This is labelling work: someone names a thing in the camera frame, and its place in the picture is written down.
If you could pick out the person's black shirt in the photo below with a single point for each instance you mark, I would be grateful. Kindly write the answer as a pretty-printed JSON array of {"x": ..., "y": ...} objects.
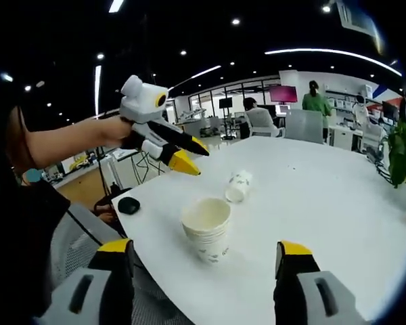
[{"x": 27, "y": 237}]

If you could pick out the black screen on wheeled stand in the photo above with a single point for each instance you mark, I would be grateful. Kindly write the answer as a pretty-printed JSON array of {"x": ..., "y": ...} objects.
[{"x": 226, "y": 102}]

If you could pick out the grey mesh office chair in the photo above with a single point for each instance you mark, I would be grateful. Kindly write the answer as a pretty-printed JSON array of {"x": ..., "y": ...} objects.
[{"x": 88, "y": 233}]

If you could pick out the green printed paper cup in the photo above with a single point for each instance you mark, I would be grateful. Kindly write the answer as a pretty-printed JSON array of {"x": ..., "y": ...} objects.
[{"x": 239, "y": 184}]

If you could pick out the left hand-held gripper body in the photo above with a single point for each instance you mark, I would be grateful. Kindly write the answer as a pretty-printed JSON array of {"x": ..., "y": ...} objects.
[{"x": 138, "y": 105}]

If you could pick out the white storage shelf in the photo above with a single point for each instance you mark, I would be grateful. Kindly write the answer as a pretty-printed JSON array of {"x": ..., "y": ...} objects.
[{"x": 345, "y": 101}]

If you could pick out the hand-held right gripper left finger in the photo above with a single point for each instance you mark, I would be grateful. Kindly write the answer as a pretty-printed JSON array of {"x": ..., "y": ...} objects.
[{"x": 115, "y": 277}]

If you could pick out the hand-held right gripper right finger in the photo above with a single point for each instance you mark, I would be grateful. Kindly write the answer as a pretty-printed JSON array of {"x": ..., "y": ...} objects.
[{"x": 294, "y": 281}]

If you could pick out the wooden side desk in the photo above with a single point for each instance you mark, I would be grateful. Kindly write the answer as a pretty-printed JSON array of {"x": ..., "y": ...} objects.
[{"x": 81, "y": 183}]

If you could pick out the ceiling light strip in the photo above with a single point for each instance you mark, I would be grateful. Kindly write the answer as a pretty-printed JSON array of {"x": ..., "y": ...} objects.
[
  {"x": 97, "y": 88},
  {"x": 325, "y": 53},
  {"x": 196, "y": 76}
]

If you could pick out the nested stack of paper cups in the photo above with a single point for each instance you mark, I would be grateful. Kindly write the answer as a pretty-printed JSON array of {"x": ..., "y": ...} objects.
[{"x": 206, "y": 230}]

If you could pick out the red display screen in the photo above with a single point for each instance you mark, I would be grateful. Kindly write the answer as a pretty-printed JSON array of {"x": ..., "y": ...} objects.
[{"x": 283, "y": 94}]

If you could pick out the ceiling air conditioner vent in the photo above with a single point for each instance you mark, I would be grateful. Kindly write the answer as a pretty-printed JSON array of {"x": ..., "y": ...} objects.
[{"x": 358, "y": 17}]

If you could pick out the black mouse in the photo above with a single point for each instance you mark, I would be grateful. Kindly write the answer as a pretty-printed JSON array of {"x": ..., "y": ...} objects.
[{"x": 128, "y": 205}]

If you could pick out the person's left hand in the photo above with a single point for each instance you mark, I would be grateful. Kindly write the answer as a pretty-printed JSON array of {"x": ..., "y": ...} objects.
[{"x": 116, "y": 133}]

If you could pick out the green potted plant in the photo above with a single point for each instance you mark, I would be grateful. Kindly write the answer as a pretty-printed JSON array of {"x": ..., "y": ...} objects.
[{"x": 401, "y": 152}]

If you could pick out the white mesh office chair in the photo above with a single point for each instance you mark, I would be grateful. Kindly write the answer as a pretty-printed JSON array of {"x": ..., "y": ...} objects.
[{"x": 372, "y": 135}]

